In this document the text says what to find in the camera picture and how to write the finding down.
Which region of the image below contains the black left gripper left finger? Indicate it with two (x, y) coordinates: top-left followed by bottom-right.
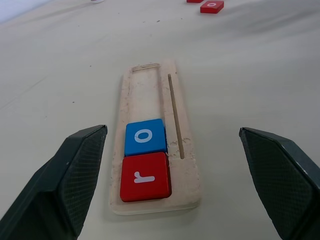
(0, 124), (108, 240)

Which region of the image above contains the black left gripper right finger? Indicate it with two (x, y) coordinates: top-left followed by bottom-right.
(238, 126), (320, 240)

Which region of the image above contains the red letter o tile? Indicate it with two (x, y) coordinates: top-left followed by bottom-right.
(199, 0), (225, 15)

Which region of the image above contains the blue letter o tile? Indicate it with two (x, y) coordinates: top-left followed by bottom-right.
(124, 118), (168, 157)

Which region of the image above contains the red letter r tile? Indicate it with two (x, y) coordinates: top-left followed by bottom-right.
(119, 151), (173, 203)

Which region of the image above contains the light wooden letter tray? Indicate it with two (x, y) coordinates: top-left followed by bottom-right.
(107, 58), (203, 216)

